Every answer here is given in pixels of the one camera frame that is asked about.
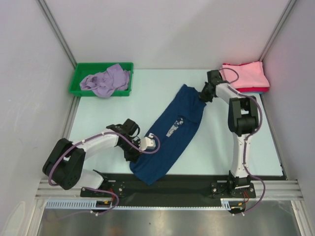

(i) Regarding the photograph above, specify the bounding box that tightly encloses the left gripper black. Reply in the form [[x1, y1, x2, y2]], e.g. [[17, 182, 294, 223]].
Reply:
[[119, 139, 145, 163]]

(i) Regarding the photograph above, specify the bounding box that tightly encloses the navy blue t shirt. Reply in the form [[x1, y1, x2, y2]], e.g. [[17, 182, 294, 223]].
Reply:
[[129, 84, 206, 185]]

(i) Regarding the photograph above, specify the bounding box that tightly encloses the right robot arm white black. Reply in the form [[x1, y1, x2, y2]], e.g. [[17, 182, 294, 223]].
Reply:
[[199, 70, 262, 198]]

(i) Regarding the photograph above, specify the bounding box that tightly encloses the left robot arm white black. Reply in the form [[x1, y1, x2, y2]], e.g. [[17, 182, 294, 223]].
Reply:
[[42, 119, 141, 197]]

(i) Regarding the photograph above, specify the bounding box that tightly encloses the pink folded t shirt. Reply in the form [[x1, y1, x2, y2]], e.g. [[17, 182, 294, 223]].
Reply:
[[221, 61, 270, 89]]

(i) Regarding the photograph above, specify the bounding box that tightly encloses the red folded t shirt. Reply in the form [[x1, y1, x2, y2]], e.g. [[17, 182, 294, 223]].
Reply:
[[237, 87, 269, 94]]

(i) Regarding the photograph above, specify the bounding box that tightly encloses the lilac t shirt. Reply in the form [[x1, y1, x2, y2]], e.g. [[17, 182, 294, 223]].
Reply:
[[79, 63, 131, 98]]

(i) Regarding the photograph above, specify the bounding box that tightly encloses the green plastic bin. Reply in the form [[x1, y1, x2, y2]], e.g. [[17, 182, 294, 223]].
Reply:
[[69, 62, 134, 97]]

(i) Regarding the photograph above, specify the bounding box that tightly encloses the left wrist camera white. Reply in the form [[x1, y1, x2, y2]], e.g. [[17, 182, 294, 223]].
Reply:
[[139, 133, 157, 151]]

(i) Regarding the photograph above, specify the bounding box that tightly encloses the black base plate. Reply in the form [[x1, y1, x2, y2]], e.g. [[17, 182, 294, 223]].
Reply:
[[76, 173, 261, 207]]

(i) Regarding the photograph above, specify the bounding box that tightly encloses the right aluminium corner post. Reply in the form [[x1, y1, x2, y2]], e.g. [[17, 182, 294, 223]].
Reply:
[[258, 0, 298, 62]]

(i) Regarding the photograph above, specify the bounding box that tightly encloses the aluminium corner post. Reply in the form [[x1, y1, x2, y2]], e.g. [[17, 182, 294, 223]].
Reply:
[[258, 0, 298, 62], [36, 0, 77, 68]]

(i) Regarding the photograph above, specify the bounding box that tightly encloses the grey slotted cable duct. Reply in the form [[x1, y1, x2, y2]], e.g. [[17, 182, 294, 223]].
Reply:
[[46, 199, 241, 211]]

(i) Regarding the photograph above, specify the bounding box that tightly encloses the aluminium frame rail front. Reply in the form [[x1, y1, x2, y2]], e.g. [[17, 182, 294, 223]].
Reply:
[[35, 180, 303, 201]]

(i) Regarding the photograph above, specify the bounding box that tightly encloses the left aluminium corner post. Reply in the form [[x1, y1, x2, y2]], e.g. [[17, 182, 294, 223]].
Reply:
[[36, 0, 77, 68]]

